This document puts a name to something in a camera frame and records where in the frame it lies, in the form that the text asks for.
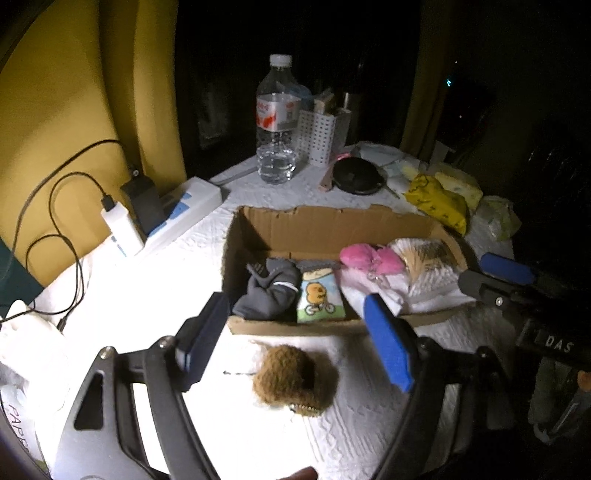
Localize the white paper towel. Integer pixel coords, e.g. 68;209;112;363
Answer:
335;266;474;319

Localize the cartoon tissue pack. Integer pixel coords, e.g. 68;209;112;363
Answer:
297;268;346;324

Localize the pink plush toy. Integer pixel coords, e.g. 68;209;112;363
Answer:
339;243;406;275

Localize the cotton swab pack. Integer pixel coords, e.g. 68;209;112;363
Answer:
389;238;457;282

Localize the grey dotted sock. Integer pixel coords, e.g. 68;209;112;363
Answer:
231;257;341;322

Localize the brown plush toy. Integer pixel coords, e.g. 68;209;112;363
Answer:
252;345;339;417

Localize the clear plastic bag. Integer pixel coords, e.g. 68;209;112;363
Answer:
476;196;522;242

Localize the pale tissue pack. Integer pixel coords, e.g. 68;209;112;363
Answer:
435;172;483;213

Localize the yellow wipes pack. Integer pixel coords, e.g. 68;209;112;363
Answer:
405;174;469;236

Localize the white lace tablecloth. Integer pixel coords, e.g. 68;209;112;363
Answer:
0;140;516;480

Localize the open cardboard box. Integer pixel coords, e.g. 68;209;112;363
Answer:
221;205;468;337

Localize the white power bank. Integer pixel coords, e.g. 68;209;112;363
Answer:
100;200;144;257

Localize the black charger block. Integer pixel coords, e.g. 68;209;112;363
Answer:
120;169;166;237

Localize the white blue box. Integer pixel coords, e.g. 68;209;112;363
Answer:
145;177;222;249

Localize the white perforated basket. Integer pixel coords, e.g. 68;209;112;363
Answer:
294;109;352;167

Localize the clear water bottle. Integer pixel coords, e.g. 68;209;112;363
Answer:
256;54;301;185

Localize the black usb cable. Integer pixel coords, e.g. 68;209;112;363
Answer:
0;138;126;333

